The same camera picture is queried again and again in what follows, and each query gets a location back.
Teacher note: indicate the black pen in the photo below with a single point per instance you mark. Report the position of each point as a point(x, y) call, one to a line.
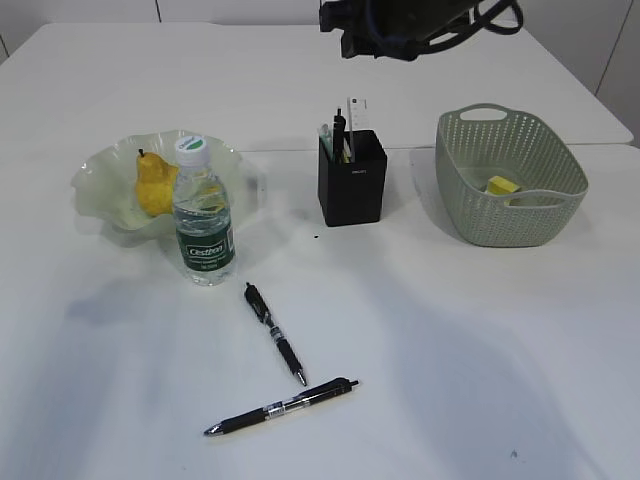
point(265, 317)
point(329, 390)
point(339, 124)

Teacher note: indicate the yellow waste paper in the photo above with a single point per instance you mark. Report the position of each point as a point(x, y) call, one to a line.
point(500, 186)

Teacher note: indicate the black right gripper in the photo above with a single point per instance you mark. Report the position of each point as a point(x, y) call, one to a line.
point(396, 29)

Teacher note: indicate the mint green utility knife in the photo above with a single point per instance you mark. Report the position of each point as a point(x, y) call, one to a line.
point(326, 137)

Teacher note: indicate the green woven plastic basket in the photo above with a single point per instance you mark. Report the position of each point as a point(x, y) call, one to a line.
point(520, 147)

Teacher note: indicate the pale green wavy glass plate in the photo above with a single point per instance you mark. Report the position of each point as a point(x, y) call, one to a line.
point(125, 190)

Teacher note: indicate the black square pen holder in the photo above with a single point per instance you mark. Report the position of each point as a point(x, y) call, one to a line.
point(351, 194)

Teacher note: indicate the clear plastic ruler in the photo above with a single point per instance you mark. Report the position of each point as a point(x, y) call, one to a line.
point(357, 119)

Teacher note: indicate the clear water bottle green label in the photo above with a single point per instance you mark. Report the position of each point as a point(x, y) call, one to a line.
point(202, 214)

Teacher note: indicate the yellow pear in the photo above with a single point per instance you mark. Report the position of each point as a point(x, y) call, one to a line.
point(154, 183)

